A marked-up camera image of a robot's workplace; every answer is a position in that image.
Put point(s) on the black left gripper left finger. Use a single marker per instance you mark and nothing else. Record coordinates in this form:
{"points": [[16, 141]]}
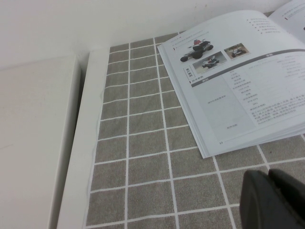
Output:
{"points": [[258, 202]]}

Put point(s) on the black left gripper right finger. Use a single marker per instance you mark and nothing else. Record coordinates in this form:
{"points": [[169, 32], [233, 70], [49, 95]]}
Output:
{"points": [[292, 193]]}

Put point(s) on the white product catalogue book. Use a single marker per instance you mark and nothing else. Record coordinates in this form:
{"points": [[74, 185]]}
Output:
{"points": [[238, 95]]}

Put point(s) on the grey white-grid tablecloth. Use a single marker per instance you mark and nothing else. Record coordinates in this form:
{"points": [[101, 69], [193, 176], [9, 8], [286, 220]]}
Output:
{"points": [[147, 167]]}

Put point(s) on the white flat board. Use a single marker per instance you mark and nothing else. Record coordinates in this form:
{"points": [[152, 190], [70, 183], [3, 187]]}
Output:
{"points": [[31, 131]]}

